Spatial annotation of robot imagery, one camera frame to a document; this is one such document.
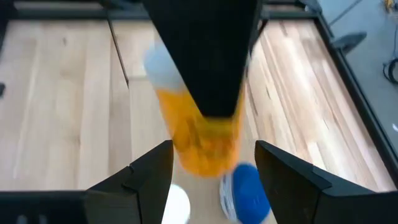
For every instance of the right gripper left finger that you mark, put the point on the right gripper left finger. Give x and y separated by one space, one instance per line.
140 193

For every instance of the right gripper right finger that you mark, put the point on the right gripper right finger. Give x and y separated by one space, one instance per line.
289 186

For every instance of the wooden shelf, black metal legs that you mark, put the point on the wooden shelf, black metal legs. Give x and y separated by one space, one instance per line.
149 118

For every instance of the black aluminium table frame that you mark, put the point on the black aluminium table frame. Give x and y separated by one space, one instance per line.
62 14

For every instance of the blue-capped medicine bottle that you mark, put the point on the blue-capped medicine bottle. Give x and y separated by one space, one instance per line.
248 193

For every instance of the grey stand foot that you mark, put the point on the grey stand foot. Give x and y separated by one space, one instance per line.
349 42

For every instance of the orange pill vial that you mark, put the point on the orange pill vial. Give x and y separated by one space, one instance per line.
202 146

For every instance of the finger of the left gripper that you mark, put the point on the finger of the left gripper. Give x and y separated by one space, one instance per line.
205 56

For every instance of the white bottle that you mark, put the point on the white bottle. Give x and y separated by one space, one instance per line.
175 205

